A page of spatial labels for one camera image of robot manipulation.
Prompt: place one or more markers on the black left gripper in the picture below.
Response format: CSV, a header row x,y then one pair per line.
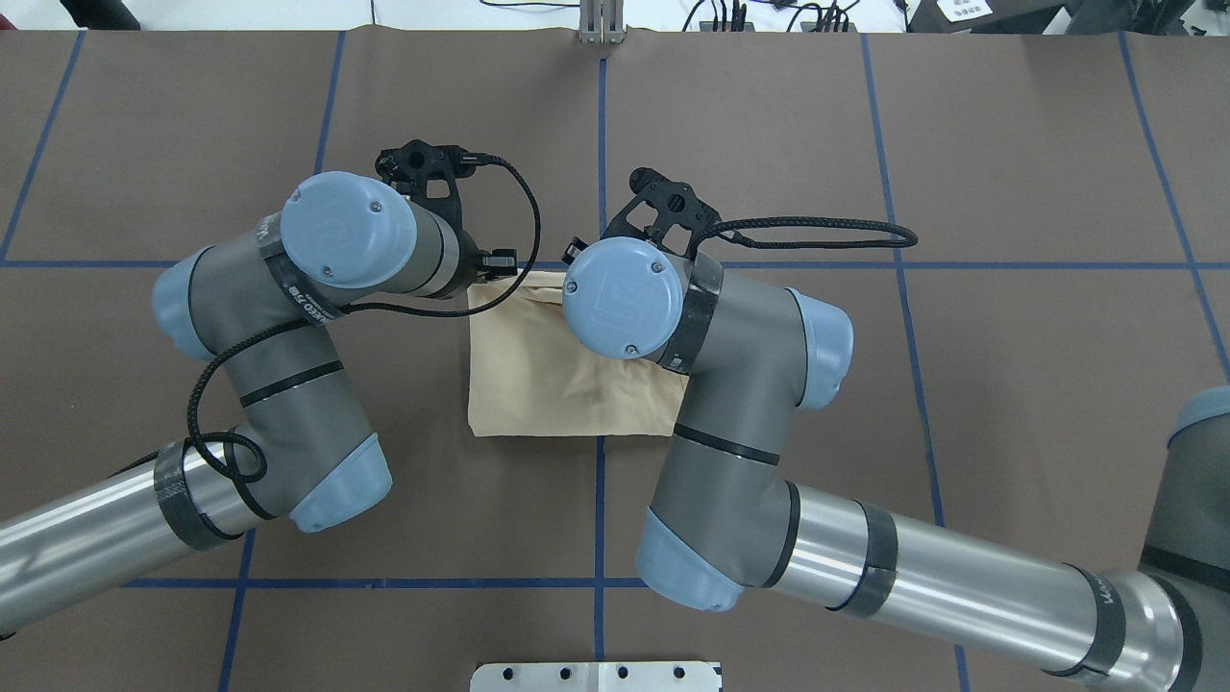
x,y
468,261

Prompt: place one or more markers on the beige long sleeve shirt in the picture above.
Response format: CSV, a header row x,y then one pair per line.
x,y
530,377

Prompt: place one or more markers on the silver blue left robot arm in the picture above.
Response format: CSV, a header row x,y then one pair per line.
x,y
273,427

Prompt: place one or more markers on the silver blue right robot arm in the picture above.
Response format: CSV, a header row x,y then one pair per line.
x,y
722,519

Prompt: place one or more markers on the black label printer box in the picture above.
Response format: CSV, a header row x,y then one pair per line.
x,y
982,17

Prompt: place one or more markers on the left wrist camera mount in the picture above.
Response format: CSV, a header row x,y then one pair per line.
x,y
423,173

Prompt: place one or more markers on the aluminium frame post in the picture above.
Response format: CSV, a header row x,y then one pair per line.
x,y
601,22

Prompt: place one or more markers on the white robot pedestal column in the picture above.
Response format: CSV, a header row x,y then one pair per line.
x,y
667,675

